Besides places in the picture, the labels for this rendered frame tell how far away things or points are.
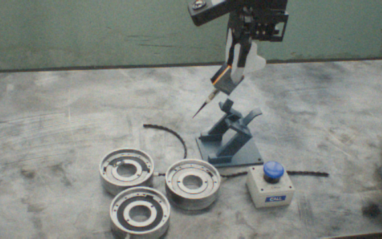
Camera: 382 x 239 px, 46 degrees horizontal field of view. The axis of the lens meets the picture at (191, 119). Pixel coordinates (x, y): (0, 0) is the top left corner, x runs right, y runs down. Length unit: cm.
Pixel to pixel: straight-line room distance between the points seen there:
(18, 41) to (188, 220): 183
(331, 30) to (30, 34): 168
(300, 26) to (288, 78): 145
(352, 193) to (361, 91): 40
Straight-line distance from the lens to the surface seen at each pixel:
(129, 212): 82
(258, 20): 78
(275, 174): 85
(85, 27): 245
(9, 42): 252
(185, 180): 88
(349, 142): 110
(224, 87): 86
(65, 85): 117
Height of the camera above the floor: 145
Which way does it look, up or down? 38 degrees down
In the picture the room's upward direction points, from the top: 5 degrees clockwise
